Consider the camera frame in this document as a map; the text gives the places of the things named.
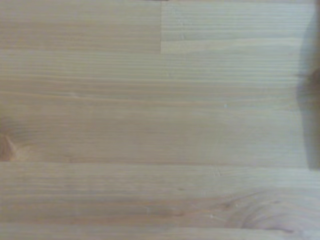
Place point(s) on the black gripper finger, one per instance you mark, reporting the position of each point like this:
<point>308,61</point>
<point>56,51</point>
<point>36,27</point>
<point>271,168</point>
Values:
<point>312,82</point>

